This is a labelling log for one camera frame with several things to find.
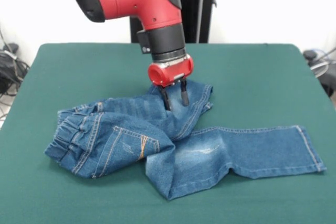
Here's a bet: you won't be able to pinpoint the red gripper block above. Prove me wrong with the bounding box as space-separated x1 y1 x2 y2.
147 54 195 112

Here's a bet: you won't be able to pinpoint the blue denim jeans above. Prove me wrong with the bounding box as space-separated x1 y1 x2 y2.
44 79 328 201

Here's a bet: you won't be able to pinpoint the dark green table cloth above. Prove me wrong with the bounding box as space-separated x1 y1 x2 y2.
0 42 336 224

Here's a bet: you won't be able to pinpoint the grey swivel chair base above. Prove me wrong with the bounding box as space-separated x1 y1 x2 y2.
2 42 19 54
303 49 336 96

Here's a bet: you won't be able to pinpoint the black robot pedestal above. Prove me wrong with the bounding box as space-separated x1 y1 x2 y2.
129 0 218 44

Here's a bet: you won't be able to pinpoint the black cable bundle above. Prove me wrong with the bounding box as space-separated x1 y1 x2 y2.
0 28 30 120

